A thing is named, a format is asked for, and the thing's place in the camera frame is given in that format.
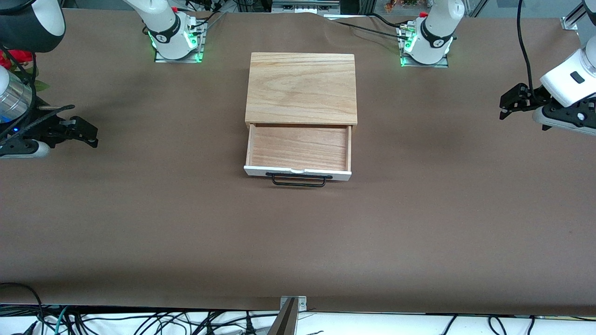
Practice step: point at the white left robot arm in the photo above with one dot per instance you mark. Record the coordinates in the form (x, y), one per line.
(437, 28)

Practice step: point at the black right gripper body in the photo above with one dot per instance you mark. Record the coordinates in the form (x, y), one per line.
(41, 126)

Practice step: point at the grey metal camera post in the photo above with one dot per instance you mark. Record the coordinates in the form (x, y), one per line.
(285, 323)

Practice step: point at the orange flowers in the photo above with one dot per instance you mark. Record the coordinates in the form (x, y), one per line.
(400, 4)

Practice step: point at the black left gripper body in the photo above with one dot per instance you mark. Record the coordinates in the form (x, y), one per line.
(530, 96)

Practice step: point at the small red rose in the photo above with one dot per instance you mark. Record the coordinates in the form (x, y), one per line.
(3, 60)

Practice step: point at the aluminium frame with sockets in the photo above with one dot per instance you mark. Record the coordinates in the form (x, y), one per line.
(305, 5)

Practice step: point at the wooden drawer with white front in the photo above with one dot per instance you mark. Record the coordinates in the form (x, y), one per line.
(298, 146)

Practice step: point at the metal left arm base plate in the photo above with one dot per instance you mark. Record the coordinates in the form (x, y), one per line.
(442, 64)

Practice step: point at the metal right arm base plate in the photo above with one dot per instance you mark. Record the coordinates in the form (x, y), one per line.
(179, 60)

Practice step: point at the brown table cloth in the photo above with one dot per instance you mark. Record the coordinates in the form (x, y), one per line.
(139, 232)

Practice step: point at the small metal mounting bracket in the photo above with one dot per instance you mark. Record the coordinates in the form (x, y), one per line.
(301, 304)

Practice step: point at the light wooden drawer cabinet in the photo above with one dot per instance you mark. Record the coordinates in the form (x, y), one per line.
(302, 88)

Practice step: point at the large red rose with leaves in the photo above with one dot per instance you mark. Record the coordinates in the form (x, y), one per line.
(23, 56)

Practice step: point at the aluminium extrusion post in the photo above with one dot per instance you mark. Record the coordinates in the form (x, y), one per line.
(572, 19)

